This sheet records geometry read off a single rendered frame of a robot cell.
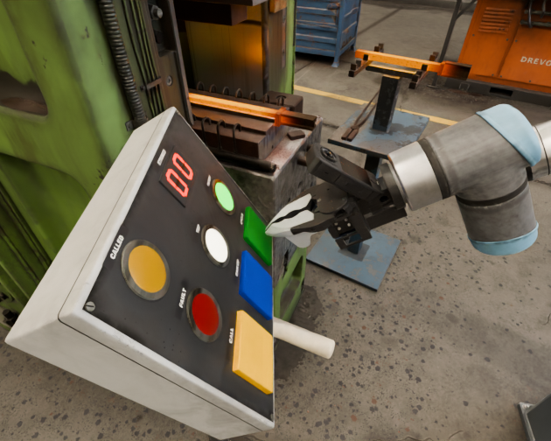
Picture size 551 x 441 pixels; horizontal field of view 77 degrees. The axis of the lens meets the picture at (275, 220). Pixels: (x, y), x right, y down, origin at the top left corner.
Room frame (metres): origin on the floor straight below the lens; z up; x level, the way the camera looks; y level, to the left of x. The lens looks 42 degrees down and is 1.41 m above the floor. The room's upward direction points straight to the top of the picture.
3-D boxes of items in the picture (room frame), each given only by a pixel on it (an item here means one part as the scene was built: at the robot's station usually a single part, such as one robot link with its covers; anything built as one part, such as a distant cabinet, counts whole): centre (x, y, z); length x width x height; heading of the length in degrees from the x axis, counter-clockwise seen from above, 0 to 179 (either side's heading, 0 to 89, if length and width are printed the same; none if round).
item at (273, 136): (0.93, 0.19, 0.96); 0.42 x 0.20 x 0.09; 66
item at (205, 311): (0.20, 0.07, 1.09); 0.05 x 0.03 x 0.04; 156
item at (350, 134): (1.46, -0.41, 0.75); 0.60 x 0.04 x 0.01; 153
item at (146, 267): (0.20, 0.12, 1.16); 0.05 x 0.03 x 0.04; 156
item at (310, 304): (0.83, -0.04, 0.01); 0.58 x 0.39 x 0.01; 156
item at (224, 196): (0.40, 0.08, 1.09); 0.05 x 0.03 x 0.04; 156
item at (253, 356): (0.20, 0.03, 1.01); 0.07 x 0.05 x 0.07; 1
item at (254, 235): (0.40, 0.03, 1.01); 0.07 x 0.05 x 0.07; 1
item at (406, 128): (1.31, -0.43, 0.74); 0.40 x 0.30 x 0.02; 149
